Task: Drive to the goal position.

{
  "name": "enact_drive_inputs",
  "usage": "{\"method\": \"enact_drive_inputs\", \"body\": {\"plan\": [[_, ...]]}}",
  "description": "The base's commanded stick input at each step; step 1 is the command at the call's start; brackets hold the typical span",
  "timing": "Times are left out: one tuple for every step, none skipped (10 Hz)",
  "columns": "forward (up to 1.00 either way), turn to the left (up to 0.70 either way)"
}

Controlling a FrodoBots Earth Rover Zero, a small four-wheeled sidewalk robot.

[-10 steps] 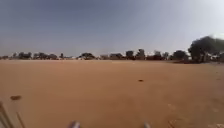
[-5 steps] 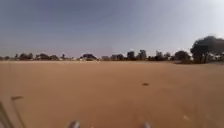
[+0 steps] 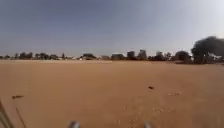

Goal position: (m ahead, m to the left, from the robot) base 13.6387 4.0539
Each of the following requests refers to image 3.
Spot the large dark tree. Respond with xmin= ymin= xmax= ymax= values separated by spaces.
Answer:
xmin=190 ymin=35 xmax=224 ymax=65

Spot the robot's own part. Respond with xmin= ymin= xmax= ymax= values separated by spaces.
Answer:
xmin=68 ymin=120 xmax=81 ymax=128
xmin=143 ymin=121 xmax=153 ymax=128

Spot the row of trees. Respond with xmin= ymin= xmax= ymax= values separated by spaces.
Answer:
xmin=0 ymin=48 xmax=193 ymax=62

